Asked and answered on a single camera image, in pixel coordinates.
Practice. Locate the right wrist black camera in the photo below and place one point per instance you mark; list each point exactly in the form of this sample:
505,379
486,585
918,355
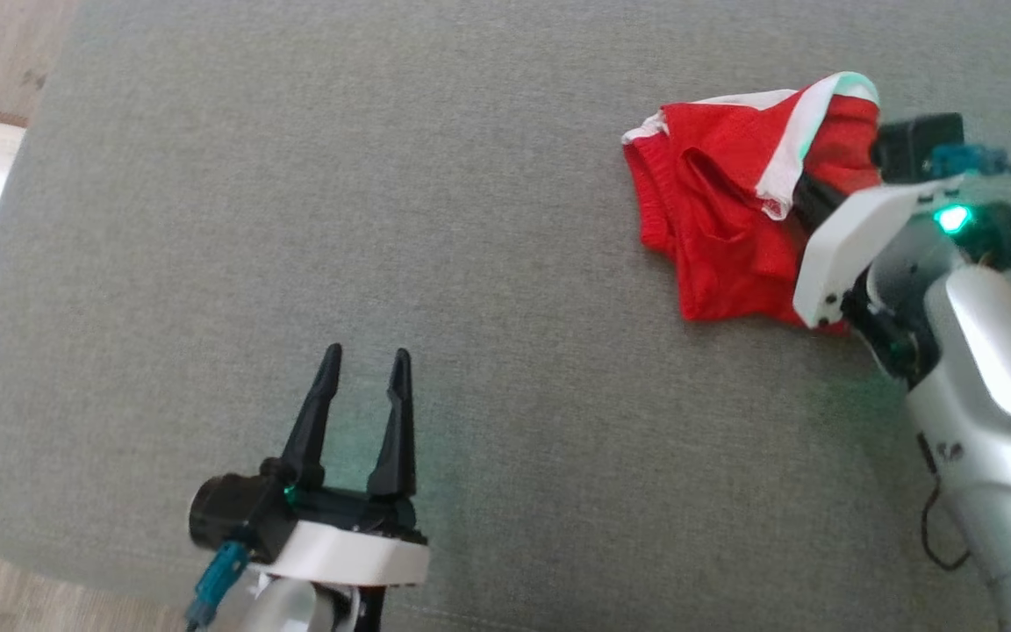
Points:
918,145

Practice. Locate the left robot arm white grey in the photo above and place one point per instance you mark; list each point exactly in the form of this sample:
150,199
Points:
290,606

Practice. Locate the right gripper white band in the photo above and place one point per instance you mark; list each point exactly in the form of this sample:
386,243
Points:
848,241

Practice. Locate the red shorts white trim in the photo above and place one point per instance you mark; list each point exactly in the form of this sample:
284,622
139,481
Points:
725,228

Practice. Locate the wrist black camera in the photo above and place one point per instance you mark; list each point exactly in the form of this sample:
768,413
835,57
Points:
918,145
233,509

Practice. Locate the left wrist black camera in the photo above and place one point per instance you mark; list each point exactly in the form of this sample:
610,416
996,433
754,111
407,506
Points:
233,509

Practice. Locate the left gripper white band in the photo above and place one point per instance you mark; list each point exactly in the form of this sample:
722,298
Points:
347,549

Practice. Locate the grey sofa seat cushion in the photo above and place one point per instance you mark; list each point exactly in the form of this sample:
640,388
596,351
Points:
470,263

